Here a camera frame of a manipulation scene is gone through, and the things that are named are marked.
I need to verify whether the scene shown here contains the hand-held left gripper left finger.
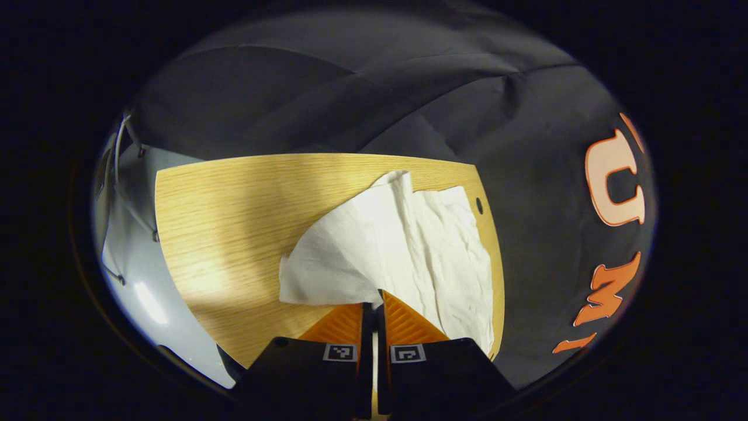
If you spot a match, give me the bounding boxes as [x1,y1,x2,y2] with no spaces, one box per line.
[233,301,375,421]

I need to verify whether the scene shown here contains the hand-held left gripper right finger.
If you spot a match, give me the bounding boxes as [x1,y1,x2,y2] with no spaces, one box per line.
[376,289,516,417]

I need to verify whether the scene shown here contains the white jeans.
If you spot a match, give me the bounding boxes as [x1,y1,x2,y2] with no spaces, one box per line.
[279,170,496,356]

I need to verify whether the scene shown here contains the black backdrop cloth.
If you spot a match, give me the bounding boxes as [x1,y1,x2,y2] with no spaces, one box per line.
[126,6,658,389]

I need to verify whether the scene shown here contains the thin metal backdrop frame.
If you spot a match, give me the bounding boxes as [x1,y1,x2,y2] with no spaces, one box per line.
[99,108,161,287]

